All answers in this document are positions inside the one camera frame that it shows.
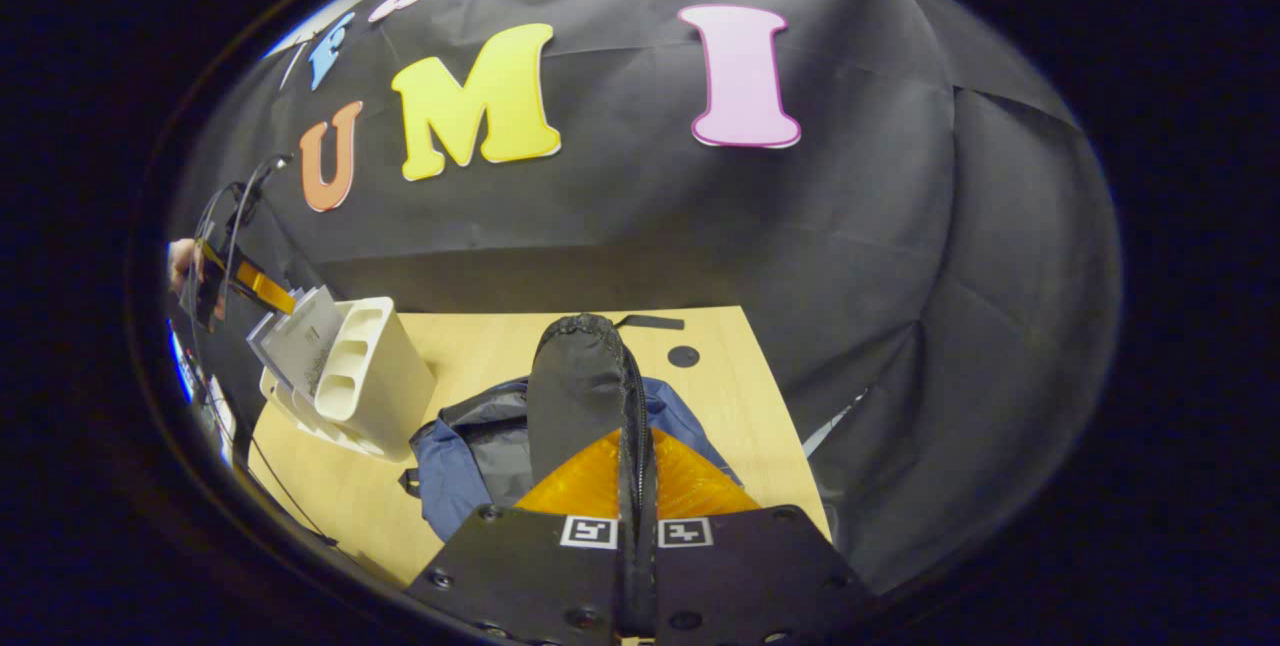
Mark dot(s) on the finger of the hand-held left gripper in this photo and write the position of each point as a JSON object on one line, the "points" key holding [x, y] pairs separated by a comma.
{"points": [[255, 284]]}

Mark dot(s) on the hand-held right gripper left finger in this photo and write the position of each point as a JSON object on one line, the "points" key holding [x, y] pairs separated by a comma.
{"points": [[540, 576]]}

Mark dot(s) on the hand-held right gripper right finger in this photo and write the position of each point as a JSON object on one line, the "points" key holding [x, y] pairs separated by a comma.
{"points": [[740, 576]]}

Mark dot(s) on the white cover book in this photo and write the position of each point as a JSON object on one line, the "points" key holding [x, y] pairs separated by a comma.
{"points": [[305, 346]]}

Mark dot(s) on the white bookshelf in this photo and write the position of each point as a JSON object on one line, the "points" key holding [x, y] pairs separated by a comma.
{"points": [[375, 376]]}

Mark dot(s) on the blue schoolbag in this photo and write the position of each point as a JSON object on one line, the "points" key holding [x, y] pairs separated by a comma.
{"points": [[580, 386]]}

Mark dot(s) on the computer monitor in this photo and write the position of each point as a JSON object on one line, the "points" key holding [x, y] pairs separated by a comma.
{"points": [[180, 361]]}

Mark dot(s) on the white side desk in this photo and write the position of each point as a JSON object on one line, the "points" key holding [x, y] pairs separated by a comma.
{"points": [[220, 421]]}

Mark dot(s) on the black backdrop cloth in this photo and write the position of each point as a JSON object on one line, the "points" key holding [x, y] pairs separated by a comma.
{"points": [[620, 206]]}

